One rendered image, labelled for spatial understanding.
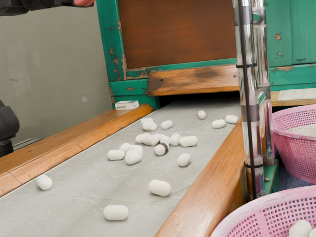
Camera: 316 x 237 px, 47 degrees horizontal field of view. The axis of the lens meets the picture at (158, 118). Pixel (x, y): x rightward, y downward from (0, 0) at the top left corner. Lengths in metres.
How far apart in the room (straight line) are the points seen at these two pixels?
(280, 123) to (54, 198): 0.48
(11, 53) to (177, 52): 1.73
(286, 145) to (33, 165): 0.45
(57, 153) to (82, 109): 1.62
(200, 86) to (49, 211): 0.61
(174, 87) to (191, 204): 0.66
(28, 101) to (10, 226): 2.14
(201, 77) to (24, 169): 0.55
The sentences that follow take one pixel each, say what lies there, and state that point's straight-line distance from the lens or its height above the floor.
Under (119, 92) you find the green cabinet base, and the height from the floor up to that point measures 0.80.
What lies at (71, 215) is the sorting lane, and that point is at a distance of 0.50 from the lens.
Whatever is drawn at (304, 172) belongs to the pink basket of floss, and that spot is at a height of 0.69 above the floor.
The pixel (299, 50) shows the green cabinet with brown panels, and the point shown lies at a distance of 1.03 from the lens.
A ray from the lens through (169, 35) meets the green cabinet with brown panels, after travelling 1.10.
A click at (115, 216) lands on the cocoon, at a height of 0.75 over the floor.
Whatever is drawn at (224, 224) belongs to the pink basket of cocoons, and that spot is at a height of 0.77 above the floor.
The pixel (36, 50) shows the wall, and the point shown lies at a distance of 2.50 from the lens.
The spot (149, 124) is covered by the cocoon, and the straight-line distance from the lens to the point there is 0.85.
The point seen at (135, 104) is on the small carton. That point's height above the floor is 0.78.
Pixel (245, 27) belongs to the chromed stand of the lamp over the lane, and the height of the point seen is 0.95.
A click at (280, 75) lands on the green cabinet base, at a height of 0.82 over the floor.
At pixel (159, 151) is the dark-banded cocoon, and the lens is 0.66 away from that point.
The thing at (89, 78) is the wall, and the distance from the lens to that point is 2.27.
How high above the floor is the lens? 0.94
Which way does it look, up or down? 12 degrees down
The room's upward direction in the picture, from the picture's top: 7 degrees counter-clockwise
